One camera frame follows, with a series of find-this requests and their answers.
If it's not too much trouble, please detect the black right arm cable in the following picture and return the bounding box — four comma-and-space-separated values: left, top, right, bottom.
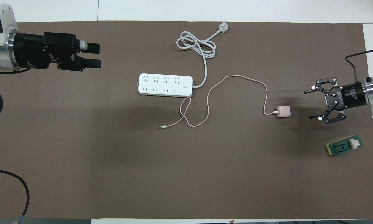
345, 49, 373, 82

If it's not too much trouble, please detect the green board with white connector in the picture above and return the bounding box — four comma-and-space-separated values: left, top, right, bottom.
325, 134, 363, 157

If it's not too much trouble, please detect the brown table mat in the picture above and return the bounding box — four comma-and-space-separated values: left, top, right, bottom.
0, 21, 373, 220

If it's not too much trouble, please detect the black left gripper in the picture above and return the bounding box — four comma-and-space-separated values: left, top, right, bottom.
13, 32, 102, 72

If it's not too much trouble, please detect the pink charging cable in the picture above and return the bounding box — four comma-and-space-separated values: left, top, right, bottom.
160, 75, 279, 129

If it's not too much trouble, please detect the white power cord with plug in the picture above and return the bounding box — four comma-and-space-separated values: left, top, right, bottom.
176, 21, 230, 90

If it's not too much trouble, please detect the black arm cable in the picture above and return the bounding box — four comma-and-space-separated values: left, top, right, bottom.
345, 49, 373, 82
0, 168, 30, 224

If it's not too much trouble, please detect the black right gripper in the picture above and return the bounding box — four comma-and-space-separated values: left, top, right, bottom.
304, 77, 368, 124

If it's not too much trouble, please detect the white power strip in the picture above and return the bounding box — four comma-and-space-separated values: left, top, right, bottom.
138, 73, 194, 98

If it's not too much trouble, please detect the pink charger block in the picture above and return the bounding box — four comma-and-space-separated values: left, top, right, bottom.
276, 106, 292, 118

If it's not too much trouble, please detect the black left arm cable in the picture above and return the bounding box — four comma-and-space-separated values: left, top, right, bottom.
0, 168, 30, 224

